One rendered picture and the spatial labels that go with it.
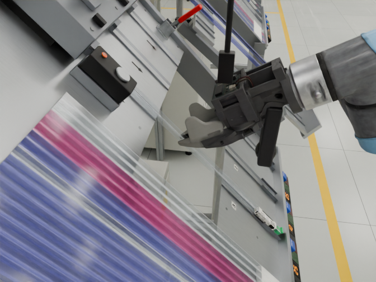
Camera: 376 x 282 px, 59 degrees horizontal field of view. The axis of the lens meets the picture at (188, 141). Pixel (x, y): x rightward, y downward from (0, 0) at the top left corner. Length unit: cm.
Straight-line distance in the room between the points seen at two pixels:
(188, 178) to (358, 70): 151
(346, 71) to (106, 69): 32
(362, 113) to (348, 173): 161
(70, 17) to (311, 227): 152
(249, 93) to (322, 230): 133
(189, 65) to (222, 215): 41
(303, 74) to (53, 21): 35
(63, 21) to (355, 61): 39
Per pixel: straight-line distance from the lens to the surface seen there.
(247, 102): 50
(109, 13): 55
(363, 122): 56
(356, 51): 51
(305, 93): 50
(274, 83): 51
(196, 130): 55
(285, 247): 74
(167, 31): 80
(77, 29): 49
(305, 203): 188
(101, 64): 48
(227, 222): 61
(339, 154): 228
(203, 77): 86
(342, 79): 50
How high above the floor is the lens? 131
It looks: 37 degrees down
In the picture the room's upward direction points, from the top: straight up
